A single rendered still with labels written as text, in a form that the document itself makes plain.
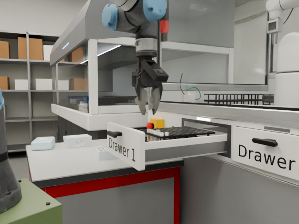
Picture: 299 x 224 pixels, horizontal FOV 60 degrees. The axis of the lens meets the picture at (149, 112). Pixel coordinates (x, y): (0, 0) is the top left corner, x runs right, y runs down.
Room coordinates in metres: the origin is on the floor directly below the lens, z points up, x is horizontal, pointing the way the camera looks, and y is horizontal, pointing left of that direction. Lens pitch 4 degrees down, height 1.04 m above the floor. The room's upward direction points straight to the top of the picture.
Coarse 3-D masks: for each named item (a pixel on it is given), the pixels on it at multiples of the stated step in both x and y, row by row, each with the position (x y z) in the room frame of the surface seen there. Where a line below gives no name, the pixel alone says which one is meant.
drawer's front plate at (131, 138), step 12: (132, 132) 0.75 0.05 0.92; (144, 132) 0.72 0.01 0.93; (108, 144) 0.95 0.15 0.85; (120, 144) 0.84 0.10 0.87; (132, 144) 0.75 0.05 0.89; (144, 144) 0.71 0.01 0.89; (120, 156) 0.84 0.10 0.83; (132, 156) 0.75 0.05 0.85; (144, 156) 0.71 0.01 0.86; (144, 168) 0.71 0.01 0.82
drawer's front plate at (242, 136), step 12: (240, 132) 0.80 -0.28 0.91; (252, 132) 0.76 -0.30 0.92; (264, 132) 0.72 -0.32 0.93; (276, 132) 0.70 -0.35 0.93; (240, 144) 0.80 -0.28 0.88; (252, 144) 0.76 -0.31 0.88; (288, 144) 0.66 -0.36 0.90; (240, 156) 0.80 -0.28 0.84; (252, 156) 0.76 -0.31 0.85; (276, 156) 0.69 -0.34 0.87; (288, 156) 0.66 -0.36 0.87; (264, 168) 0.72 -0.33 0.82; (276, 168) 0.69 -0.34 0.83; (288, 168) 0.66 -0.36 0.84
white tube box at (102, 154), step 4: (96, 148) 1.11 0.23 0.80; (104, 148) 1.11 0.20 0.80; (96, 152) 1.08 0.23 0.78; (100, 152) 1.04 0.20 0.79; (104, 152) 1.05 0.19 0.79; (108, 152) 1.06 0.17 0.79; (96, 156) 1.08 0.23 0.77; (100, 156) 1.04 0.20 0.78; (104, 156) 1.05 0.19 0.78; (108, 156) 1.06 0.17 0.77; (112, 156) 1.06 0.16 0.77; (100, 160) 1.04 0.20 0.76
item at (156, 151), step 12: (216, 132) 0.94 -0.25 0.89; (156, 144) 0.75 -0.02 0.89; (168, 144) 0.77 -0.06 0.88; (180, 144) 0.79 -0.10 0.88; (192, 144) 0.81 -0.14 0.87; (204, 144) 0.83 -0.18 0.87; (216, 144) 0.85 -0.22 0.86; (156, 156) 0.75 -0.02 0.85; (168, 156) 0.77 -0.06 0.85; (180, 156) 0.79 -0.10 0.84; (192, 156) 0.81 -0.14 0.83
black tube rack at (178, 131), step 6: (186, 126) 1.05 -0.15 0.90; (174, 132) 0.89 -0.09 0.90; (180, 132) 0.89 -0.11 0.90; (186, 132) 0.89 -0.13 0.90; (192, 132) 0.89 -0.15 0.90; (198, 132) 0.89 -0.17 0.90; (204, 132) 0.89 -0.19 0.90; (210, 132) 0.89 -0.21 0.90; (168, 138) 0.94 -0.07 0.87; (174, 138) 0.93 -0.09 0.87; (180, 138) 0.94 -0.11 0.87
